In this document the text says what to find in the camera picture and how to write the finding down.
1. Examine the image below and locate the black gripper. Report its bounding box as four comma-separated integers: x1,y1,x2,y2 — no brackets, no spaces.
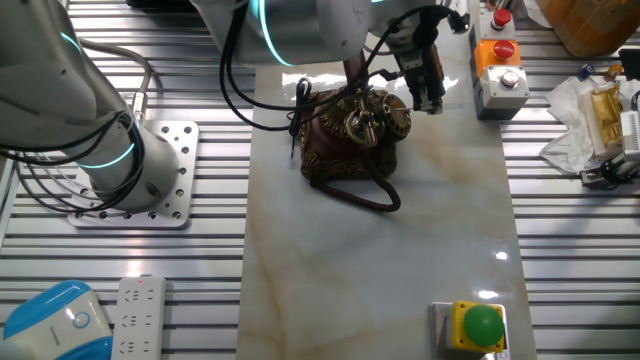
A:
393,42,447,116

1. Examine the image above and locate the red brass phone handset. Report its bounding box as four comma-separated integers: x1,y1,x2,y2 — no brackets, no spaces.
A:
342,48,386,149

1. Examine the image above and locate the red brass rotary phone base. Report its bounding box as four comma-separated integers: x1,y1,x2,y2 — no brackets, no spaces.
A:
298,86,414,183

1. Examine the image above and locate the orange box red mushroom button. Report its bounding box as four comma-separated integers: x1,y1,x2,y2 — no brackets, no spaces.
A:
469,38,523,77

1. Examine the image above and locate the grey box red push button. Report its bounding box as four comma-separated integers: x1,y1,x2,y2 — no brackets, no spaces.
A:
471,64,531,122
474,7,517,44

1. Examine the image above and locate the crumpled white tissue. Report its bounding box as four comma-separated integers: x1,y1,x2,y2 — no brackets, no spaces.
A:
539,75,626,174

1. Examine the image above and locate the white foam tray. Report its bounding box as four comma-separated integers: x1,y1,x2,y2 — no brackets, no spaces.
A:
581,81,632,159

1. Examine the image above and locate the yellow foil package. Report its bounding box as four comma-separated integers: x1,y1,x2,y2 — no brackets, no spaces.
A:
589,83,624,147

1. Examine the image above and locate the silver digital scale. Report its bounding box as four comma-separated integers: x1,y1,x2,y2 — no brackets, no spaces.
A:
429,300,513,360

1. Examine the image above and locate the yellow box green button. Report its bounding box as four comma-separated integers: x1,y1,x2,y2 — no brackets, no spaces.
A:
449,299,508,354

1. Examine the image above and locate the dark grey laptop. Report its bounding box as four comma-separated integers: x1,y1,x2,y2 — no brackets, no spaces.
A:
124,0,201,15

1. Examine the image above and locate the white power strip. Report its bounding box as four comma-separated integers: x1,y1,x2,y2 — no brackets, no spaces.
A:
110,274,168,360

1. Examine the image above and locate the blue white rounded device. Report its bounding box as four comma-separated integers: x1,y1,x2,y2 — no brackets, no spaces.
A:
0,279,114,360

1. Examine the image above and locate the brown handset cord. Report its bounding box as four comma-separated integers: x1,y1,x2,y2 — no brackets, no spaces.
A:
308,159,403,214

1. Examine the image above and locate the thin black phone cable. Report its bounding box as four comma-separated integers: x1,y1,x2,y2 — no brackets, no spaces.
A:
285,77,314,161

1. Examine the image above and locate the metal camera bracket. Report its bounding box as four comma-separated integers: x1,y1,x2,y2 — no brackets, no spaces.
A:
580,153,640,191

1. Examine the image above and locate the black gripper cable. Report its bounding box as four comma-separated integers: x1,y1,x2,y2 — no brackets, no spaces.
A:
218,3,469,133

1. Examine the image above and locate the silver finned camera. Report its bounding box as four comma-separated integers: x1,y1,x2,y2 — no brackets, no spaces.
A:
619,109,640,164

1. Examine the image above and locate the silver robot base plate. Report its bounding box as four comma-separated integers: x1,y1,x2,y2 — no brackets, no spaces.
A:
66,119,201,231

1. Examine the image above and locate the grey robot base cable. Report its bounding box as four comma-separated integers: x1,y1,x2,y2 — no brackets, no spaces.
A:
78,38,154,125

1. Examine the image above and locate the black cable bundle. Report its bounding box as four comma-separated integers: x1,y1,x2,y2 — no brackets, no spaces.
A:
0,109,147,215

